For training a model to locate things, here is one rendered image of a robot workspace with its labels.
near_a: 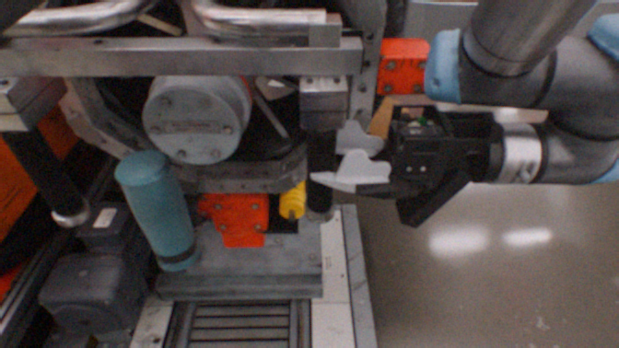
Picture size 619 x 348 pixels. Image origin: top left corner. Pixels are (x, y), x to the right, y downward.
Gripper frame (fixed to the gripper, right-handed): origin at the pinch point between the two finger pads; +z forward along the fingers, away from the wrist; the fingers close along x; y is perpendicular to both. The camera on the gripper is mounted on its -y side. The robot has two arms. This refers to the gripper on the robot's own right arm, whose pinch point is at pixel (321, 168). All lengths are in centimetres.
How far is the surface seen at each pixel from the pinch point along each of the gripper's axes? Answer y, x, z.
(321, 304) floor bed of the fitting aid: -75, -22, -3
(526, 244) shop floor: -83, -49, -83
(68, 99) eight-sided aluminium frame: -2.0, -20.6, 41.9
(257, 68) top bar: 12.8, -1.5, 6.9
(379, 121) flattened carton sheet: -82, -131, -40
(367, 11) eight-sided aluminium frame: 12.4, -20.2, -7.3
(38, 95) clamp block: 9.4, -2.2, 31.5
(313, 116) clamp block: 8.8, 1.5, 1.0
